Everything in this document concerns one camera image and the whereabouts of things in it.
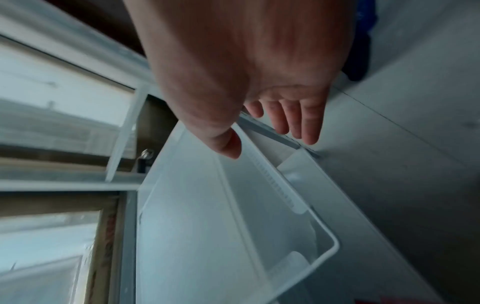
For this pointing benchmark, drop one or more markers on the white frame side rack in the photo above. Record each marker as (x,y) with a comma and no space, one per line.
(126,133)

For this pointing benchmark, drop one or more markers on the clear acrylic divider panel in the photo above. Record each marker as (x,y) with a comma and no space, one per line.
(180,231)
(262,222)

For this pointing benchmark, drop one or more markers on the person's right hand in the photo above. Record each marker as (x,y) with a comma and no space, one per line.
(243,53)

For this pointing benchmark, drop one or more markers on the dark blue trouser leg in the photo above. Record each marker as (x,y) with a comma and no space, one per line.
(360,44)

